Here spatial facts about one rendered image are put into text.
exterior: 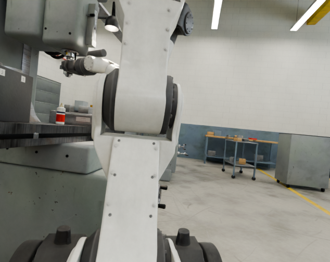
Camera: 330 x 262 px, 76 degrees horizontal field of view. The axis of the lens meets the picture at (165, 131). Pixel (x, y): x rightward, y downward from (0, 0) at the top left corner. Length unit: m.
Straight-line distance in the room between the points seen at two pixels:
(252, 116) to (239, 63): 1.87
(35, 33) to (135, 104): 0.90
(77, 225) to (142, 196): 0.67
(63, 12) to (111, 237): 1.05
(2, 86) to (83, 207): 0.56
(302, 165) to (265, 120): 3.07
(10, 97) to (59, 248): 0.54
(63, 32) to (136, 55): 0.76
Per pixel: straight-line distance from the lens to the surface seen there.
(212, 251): 0.76
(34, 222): 1.20
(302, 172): 5.12
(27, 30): 1.30
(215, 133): 6.99
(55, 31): 1.23
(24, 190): 1.19
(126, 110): 0.45
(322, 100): 8.53
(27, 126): 0.88
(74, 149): 1.00
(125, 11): 0.53
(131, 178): 0.45
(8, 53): 1.51
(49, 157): 1.07
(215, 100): 7.61
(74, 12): 1.22
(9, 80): 0.94
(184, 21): 0.95
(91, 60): 1.03
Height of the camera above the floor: 0.96
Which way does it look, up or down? 1 degrees down
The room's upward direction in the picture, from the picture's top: 6 degrees clockwise
